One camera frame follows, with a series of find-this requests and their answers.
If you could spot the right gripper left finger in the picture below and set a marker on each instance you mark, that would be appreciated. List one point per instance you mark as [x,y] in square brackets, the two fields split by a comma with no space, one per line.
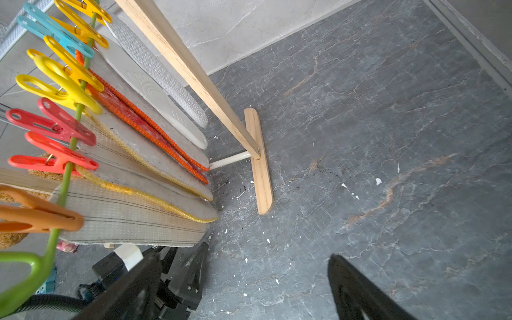
[132,296]

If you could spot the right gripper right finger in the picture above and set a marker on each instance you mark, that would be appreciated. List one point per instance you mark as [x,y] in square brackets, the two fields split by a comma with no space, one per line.
[356,297]

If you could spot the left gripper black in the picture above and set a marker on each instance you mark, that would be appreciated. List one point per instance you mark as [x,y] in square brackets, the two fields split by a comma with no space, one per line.
[181,286]

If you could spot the white striped insole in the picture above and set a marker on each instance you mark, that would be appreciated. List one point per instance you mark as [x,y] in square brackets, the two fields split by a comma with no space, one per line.
[111,217]

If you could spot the green clip hanger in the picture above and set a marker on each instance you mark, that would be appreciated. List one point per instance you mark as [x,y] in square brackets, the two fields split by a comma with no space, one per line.
[12,300]

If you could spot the small pink toy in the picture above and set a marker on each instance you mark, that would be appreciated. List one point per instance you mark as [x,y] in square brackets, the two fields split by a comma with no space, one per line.
[67,247]

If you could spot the small blue toy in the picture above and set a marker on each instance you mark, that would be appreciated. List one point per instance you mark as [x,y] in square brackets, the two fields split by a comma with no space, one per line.
[48,286]

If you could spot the orange clothes peg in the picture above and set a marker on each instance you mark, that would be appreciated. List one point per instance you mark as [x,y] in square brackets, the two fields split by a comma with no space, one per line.
[36,215]

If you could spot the red orange-edged insole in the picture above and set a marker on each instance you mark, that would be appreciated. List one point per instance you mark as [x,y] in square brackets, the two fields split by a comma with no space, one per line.
[122,100]

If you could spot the red clothes peg lower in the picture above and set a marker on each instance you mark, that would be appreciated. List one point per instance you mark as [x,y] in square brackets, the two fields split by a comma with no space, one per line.
[59,156]

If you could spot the red clothes peg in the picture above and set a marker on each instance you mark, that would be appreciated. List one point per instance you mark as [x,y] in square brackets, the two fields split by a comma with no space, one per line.
[59,156]
[57,123]

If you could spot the wooden clothes rack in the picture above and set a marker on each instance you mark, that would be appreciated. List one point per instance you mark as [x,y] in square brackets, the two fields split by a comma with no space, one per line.
[152,22]

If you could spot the red clothes peg upper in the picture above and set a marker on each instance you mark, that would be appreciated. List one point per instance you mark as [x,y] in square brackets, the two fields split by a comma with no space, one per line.
[57,123]

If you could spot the yellow clothes peg large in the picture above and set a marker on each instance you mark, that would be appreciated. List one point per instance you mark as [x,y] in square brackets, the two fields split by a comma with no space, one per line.
[72,95]

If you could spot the blue clothes peg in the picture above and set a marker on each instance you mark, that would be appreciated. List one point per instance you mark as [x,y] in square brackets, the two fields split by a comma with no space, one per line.
[41,25]

